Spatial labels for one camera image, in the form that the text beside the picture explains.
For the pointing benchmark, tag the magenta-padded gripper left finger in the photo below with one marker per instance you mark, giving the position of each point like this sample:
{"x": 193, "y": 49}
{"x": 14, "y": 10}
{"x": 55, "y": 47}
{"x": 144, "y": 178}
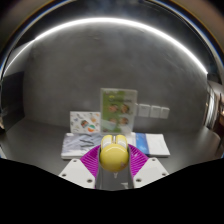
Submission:
{"x": 77, "y": 174}

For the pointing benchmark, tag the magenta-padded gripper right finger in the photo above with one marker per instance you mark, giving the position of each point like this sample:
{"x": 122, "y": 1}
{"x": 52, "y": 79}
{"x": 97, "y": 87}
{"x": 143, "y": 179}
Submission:
{"x": 150, "y": 172}

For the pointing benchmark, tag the yellow computer mouse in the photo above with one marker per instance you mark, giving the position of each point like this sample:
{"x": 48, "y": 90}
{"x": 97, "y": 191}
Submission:
{"x": 114, "y": 156}

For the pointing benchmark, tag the white book with blue band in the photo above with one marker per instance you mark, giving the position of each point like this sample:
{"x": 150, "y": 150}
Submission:
{"x": 153, "y": 144}

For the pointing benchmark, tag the grey patterned book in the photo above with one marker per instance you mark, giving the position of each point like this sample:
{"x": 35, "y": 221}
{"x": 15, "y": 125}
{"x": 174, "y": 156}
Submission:
{"x": 79, "y": 145}

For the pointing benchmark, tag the white card with colourful stickers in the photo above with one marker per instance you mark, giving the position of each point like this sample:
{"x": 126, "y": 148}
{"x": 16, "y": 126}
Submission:
{"x": 84, "y": 122}

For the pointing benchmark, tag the green menu sign stand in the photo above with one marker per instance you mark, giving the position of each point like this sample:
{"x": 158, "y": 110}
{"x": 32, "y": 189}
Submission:
{"x": 118, "y": 110}

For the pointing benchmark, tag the white wall socket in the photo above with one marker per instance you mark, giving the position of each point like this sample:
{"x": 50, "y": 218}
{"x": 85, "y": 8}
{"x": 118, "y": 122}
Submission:
{"x": 136, "y": 109}
{"x": 155, "y": 111}
{"x": 144, "y": 110}
{"x": 164, "y": 112}

